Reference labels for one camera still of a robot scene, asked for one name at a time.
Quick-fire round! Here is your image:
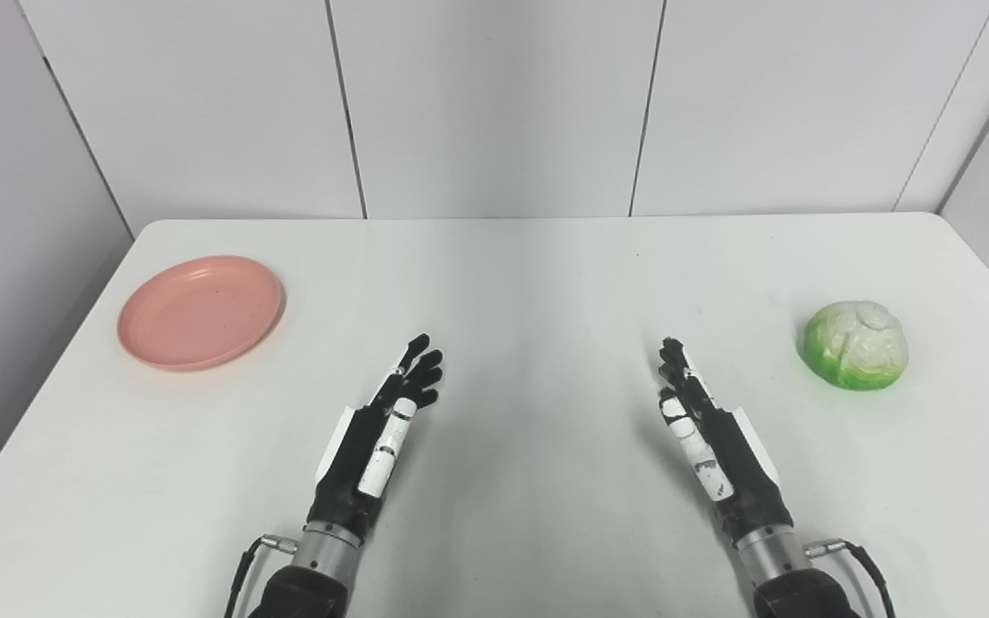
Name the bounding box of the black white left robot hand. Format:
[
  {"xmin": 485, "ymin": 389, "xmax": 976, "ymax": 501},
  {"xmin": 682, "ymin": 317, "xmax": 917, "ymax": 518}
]
[{"xmin": 306, "ymin": 333, "xmax": 445, "ymax": 542}]

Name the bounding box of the green white cabbage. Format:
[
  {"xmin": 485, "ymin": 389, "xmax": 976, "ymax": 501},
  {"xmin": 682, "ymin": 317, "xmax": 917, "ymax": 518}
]
[{"xmin": 804, "ymin": 300, "xmax": 909, "ymax": 391}]

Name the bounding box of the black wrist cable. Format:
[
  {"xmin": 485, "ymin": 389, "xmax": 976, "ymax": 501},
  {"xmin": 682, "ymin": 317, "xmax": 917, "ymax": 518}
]
[
  {"xmin": 804, "ymin": 538, "xmax": 897, "ymax": 618},
  {"xmin": 224, "ymin": 534, "xmax": 300, "ymax": 618}
]

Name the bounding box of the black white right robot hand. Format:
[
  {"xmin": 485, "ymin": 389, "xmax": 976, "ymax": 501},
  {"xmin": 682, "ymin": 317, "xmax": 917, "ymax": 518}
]
[{"xmin": 658, "ymin": 336, "xmax": 796, "ymax": 543}]

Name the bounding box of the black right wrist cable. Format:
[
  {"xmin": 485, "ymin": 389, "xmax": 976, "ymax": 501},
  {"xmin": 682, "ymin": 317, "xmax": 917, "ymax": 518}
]
[{"xmin": 804, "ymin": 538, "xmax": 897, "ymax": 618}]

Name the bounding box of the pink round plate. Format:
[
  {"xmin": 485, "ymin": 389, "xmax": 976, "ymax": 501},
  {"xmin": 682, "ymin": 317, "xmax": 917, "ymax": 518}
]
[{"xmin": 117, "ymin": 255, "xmax": 286, "ymax": 373}]

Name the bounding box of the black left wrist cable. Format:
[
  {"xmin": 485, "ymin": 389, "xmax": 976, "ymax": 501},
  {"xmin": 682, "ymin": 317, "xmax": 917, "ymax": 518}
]
[{"xmin": 224, "ymin": 534, "xmax": 300, "ymax": 618}]

